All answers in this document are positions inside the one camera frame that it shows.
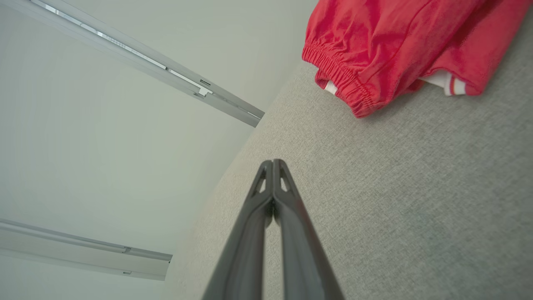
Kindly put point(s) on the grey metal frame post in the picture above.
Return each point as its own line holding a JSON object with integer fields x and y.
{"x": 145, "y": 62}
{"x": 83, "y": 254}

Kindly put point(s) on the red white basketball shorts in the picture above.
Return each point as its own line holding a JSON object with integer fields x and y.
{"x": 387, "y": 41}

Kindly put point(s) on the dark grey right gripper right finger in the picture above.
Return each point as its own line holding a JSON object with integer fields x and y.
{"x": 304, "y": 258}

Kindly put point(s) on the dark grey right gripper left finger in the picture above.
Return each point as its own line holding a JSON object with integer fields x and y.
{"x": 239, "y": 258}

